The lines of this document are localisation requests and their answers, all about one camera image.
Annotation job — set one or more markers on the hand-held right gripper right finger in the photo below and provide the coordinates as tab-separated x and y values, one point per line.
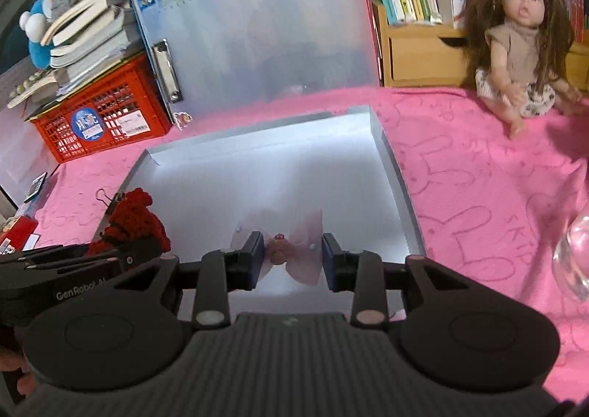
329	260

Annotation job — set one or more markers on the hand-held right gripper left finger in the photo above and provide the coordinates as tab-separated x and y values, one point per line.
257	260

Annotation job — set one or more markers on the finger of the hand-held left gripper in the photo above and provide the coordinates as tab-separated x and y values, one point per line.
92	259
41	253

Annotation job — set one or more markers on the sheer pink hair bow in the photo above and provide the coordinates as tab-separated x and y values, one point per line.
303	233

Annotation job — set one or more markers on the white plush red knit hair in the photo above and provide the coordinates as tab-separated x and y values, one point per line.
138	219

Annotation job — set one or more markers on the shallow white cardboard box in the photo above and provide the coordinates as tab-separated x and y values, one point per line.
257	168

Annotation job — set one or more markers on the person's left hand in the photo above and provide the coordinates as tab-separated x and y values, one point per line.
9	362

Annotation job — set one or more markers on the red packet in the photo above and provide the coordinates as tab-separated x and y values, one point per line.
16	233

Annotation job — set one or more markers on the black binder clip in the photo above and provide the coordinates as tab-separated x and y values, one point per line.
110	203

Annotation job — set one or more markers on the small black calculator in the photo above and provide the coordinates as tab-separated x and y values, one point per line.
36	187

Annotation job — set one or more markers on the white plastic sheet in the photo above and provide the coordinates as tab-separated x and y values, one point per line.
23	154

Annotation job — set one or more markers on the red plastic crate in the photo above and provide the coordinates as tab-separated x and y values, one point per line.
115	108

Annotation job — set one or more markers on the small cartoon sticker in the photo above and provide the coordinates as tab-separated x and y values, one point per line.
182	119

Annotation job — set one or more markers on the pink printed blanket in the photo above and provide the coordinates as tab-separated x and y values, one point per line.
460	168

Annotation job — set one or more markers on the blue white cat plush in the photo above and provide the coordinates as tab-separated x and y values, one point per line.
37	44

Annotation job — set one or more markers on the wooden drawer organizer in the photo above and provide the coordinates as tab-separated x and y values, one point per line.
414	58

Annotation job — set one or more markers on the stack of books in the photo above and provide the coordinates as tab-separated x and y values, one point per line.
92	30

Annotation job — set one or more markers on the translucent clipboard folder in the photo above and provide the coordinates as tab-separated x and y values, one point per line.
276	30

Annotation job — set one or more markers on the clear glass mug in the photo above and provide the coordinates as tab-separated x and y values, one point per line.
573	260

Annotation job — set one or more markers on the brown-haired baby doll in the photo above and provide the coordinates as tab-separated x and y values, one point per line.
515	44

